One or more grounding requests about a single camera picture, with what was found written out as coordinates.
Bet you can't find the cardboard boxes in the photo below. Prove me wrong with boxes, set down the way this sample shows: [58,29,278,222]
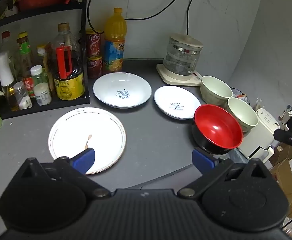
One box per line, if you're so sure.
[269,142,292,218]

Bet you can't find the small white bottle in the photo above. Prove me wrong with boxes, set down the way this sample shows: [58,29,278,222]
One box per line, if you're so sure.
[34,82,52,106]

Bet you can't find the black metal rack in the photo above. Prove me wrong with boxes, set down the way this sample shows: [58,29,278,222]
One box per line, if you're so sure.
[0,0,91,120]

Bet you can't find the red drink can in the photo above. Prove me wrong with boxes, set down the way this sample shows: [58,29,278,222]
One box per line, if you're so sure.
[85,29,104,58]
[87,56,103,79]

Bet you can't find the small white plate crossed print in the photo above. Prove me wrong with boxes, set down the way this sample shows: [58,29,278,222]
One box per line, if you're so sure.
[154,85,202,120]

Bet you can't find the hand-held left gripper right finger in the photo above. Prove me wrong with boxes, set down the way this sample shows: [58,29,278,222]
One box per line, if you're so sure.
[178,148,270,198]

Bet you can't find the glass kettle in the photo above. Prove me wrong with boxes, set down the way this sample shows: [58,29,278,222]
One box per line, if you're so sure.
[163,33,204,75]

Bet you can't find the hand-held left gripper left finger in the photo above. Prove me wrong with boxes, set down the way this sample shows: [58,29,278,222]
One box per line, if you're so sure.
[19,148,111,199]

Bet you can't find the clear jar grey lid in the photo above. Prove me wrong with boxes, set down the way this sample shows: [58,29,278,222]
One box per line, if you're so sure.
[13,81,33,110]

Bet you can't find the clear bottle red cap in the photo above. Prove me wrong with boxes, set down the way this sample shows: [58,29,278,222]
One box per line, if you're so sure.
[0,31,14,55]

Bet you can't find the cream small appliance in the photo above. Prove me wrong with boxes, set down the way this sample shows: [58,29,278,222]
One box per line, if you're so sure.
[237,108,280,160]

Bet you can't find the white cap red label bottle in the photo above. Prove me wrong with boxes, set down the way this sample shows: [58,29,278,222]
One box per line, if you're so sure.
[23,65,49,98]

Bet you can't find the red and black bowl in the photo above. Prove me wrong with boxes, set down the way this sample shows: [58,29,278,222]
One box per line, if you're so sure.
[192,104,243,155]

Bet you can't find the pale green bowl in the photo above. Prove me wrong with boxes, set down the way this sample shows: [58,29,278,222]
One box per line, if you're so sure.
[200,75,234,106]
[227,97,258,133]

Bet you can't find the large bottle red handle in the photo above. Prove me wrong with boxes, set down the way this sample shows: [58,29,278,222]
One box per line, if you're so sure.
[51,23,85,100]

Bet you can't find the yellow cap bottle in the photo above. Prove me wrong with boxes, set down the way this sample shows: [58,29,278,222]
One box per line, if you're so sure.
[36,44,54,90]

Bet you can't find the black tray with packets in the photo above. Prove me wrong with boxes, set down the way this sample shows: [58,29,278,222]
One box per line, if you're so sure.
[229,87,251,105]

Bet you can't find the cream kettle base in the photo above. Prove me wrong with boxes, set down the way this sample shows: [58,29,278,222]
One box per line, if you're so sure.
[156,64,202,87]

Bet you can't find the green label sauce bottle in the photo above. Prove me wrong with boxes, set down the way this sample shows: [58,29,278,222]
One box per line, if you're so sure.
[16,32,34,80]

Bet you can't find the white plate brown rim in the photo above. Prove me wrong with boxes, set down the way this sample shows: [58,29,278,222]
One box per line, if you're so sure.
[48,107,127,175]

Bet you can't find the orange juice bottle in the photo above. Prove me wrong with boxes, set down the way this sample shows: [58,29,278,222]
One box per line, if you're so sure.
[103,8,127,74]

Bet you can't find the black cable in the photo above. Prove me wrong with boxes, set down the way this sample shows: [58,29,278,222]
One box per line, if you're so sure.
[86,0,101,32]
[186,0,202,35]
[124,0,182,21]

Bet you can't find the white deep plate script print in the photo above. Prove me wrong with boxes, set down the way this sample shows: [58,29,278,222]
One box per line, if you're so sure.
[93,72,152,109]

